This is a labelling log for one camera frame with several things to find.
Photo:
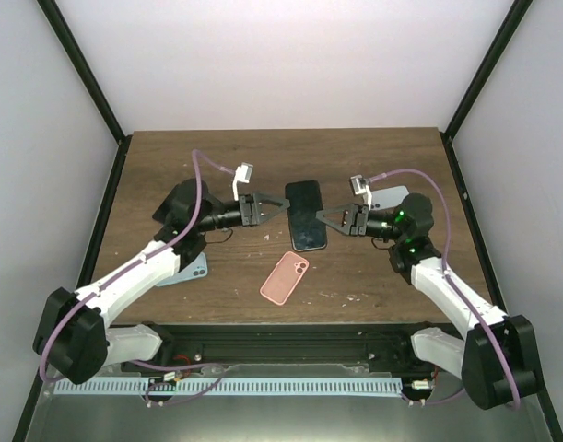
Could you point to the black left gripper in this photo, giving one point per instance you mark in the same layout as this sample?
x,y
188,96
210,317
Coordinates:
x,y
254,209

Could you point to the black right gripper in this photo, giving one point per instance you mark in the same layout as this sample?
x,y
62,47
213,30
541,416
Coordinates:
x,y
354,221

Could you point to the black phone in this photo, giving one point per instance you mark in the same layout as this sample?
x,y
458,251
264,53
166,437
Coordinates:
x,y
306,231

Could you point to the white phone dual camera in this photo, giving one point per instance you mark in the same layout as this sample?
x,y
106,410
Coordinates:
x,y
387,198

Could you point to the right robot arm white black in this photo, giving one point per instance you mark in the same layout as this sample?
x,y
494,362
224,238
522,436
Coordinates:
x,y
494,354

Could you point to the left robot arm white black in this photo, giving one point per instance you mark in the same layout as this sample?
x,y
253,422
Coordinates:
x,y
75,334

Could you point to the pink phone case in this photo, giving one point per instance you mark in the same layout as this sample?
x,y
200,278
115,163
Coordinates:
x,y
282,281

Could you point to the dark blue phone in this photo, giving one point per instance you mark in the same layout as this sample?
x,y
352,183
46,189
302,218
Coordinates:
x,y
166,212

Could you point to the light blue phone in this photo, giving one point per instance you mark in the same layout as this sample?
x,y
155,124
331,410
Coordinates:
x,y
197,269

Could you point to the light blue slotted strip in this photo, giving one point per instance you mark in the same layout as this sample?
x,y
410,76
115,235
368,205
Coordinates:
x,y
133,386

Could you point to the metal front plate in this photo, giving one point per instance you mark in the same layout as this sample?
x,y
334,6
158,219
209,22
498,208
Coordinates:
x,y
203,417

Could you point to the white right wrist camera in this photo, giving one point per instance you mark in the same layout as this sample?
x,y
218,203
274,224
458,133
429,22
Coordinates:
x,y
360,187

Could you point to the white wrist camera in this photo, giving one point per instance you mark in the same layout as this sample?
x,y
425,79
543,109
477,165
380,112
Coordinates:
x,y
360,187
242,175

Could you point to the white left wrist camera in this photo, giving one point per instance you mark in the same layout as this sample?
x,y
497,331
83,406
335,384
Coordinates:
x,y
242,175

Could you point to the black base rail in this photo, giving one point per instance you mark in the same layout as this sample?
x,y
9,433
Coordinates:
x,y
381,347

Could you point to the black frame post right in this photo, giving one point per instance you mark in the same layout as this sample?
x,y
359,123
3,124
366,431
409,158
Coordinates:
x,y
495,50

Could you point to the black frame post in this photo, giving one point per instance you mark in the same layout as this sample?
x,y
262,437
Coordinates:
x,y
495,50
65,36

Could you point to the black frame post left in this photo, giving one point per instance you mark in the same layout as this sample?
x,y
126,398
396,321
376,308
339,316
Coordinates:
x,y
65,36

